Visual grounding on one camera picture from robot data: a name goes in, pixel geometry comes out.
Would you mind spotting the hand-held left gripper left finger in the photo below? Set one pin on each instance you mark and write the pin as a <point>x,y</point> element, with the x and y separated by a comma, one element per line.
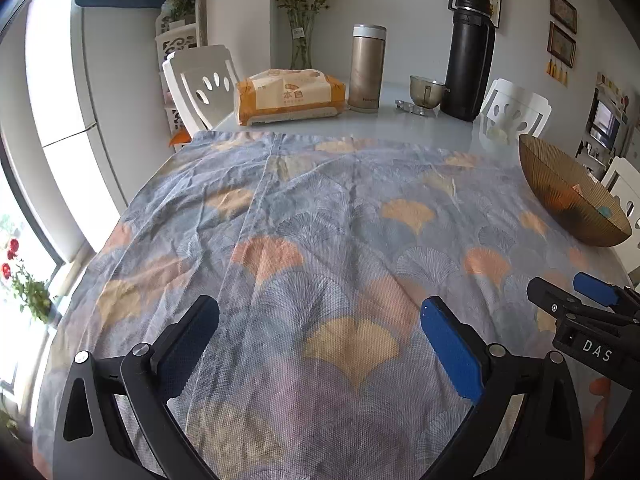
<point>192,340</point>

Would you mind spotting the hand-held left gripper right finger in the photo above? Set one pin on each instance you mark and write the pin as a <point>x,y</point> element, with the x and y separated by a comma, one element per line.
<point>450,345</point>

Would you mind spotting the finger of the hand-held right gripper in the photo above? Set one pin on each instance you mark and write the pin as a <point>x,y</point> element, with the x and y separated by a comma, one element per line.
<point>595,285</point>
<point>550,297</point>

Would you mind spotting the gold ribbed glass bowl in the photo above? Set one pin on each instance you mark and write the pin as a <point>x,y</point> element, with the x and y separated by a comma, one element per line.
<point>550,170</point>

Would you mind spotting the white plastic chair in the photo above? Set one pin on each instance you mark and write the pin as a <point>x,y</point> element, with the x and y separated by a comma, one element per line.
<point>515,110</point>
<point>625,185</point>
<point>200,85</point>

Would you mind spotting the cluttered dark shelf unit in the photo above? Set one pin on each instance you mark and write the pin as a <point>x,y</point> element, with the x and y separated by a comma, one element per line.
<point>605,120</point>

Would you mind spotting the potted red flower plant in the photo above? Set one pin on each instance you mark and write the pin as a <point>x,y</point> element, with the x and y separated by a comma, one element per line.
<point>30,290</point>

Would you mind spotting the blue leaf-print tablecloth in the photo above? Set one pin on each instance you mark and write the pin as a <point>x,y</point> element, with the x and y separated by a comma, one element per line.
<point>325,210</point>

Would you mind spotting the orange seat cushion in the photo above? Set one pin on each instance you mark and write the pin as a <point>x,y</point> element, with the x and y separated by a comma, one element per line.
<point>180,141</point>

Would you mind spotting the silver foil blister pack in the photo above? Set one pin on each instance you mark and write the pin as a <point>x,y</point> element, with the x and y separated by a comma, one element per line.
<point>407,106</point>

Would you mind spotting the small metal cup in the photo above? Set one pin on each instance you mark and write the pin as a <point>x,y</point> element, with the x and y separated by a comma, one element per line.
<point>425,91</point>

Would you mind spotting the tall black thermos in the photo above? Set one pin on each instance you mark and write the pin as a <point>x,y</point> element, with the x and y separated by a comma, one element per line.
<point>465,70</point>

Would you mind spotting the small framed picture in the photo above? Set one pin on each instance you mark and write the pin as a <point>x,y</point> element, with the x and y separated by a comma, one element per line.
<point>561,44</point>
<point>563,10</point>

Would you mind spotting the orange tissue pack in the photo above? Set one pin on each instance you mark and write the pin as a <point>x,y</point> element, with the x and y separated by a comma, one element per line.
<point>285,100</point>

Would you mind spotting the white refrigerator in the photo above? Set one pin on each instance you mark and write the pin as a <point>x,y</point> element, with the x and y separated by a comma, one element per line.
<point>65,110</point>

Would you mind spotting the gold thermos flask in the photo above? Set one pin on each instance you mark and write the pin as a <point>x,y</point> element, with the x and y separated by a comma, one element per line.
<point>366,70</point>

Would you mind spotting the white carved shelf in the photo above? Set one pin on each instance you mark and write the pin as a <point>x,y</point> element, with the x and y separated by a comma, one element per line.
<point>177,40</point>

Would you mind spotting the clear glass vase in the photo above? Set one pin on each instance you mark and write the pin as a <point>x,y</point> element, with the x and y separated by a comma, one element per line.
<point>301,45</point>

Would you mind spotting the yellow wall hanging ornaments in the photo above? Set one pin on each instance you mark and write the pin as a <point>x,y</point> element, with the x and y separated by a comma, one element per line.
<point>557,71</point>

